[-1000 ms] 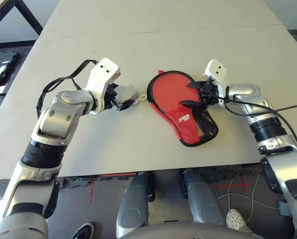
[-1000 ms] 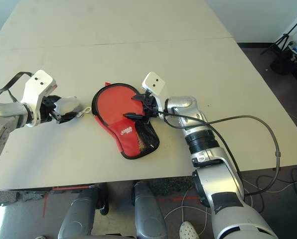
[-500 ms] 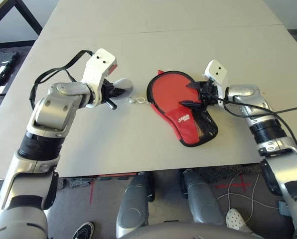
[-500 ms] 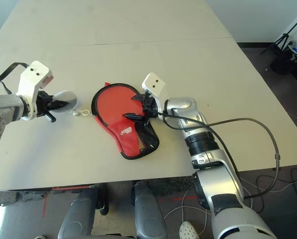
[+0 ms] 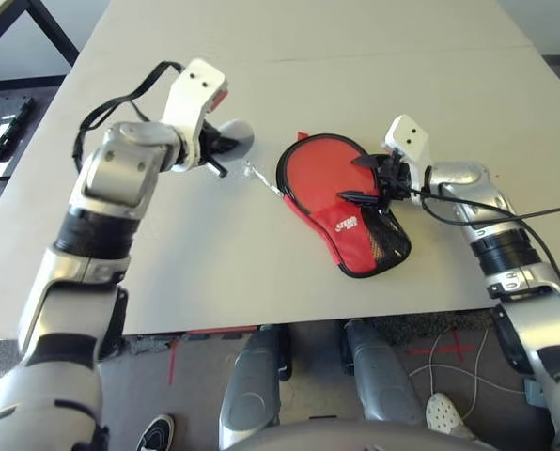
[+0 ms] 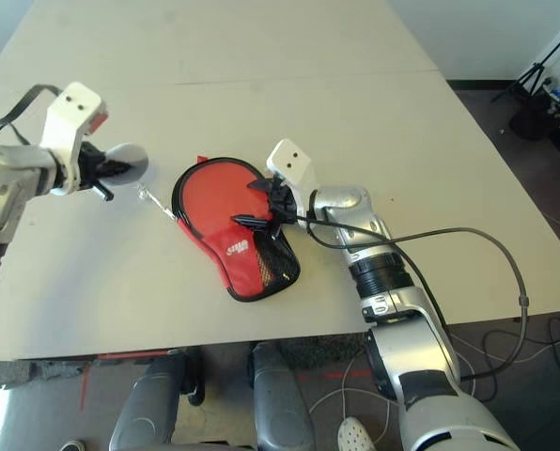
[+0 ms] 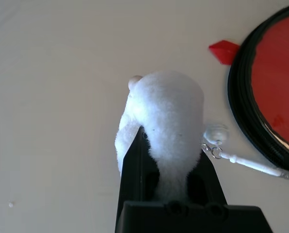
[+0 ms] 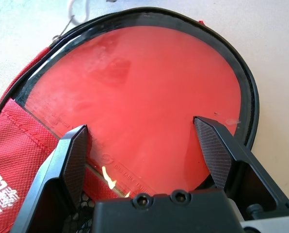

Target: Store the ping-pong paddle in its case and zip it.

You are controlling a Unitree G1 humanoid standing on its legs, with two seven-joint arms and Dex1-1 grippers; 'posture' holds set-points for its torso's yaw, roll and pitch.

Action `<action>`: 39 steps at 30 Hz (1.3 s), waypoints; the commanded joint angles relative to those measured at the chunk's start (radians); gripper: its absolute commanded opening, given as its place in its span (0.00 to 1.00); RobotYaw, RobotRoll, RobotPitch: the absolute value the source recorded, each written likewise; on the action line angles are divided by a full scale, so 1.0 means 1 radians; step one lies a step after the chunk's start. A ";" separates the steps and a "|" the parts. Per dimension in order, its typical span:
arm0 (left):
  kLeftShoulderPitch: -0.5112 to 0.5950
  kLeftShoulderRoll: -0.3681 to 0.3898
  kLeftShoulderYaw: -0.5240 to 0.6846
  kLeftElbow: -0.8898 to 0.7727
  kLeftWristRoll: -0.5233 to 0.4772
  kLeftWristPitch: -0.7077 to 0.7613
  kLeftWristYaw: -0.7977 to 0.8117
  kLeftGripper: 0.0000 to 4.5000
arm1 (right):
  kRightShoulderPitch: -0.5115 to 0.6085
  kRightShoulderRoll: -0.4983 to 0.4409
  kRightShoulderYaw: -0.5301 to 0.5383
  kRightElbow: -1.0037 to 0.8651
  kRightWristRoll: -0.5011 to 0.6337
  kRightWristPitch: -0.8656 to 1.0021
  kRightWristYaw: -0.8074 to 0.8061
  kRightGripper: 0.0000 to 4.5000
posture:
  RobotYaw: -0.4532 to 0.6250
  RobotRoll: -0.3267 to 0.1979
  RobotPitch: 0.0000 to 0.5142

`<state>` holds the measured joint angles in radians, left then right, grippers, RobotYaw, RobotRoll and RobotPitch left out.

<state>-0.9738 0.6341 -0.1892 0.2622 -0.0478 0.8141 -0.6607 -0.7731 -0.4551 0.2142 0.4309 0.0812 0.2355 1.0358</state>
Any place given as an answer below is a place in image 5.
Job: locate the red black paddle case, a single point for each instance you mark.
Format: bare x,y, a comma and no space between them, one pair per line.
317,174

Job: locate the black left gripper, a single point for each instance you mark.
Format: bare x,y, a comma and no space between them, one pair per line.
210,145

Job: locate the grey right robot leg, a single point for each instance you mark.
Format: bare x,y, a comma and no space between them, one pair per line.
383,376

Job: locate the dark grey rug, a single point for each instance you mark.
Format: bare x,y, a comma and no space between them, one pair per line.
425,329

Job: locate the black metal frame table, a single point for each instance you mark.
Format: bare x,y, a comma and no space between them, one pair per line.
54,30

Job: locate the blue-grey power adapter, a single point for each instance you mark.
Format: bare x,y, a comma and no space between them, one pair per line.
533,392

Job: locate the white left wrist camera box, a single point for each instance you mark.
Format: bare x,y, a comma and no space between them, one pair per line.
191,103

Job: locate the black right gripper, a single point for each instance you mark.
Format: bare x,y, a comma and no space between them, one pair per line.
395,181

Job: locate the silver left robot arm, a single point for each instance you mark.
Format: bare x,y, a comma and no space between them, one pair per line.
115,174

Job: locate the grey robot leg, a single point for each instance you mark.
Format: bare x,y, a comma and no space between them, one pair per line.
249,394
383,376

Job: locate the black puzzle foam mat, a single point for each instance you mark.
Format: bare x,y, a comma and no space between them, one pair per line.
3,362

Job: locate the grey robot torso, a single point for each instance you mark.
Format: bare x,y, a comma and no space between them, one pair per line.
355,437

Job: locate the white perforated clog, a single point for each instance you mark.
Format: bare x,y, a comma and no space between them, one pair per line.
444,413

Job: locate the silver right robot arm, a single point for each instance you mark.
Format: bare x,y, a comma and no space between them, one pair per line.
463,183

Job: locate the black white sneaker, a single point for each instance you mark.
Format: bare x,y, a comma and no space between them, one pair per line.
155,434

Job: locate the black bar-shaped device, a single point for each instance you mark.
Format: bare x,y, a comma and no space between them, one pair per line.
12,127

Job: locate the grey left robot leg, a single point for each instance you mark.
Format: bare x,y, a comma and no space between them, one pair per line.
249,394

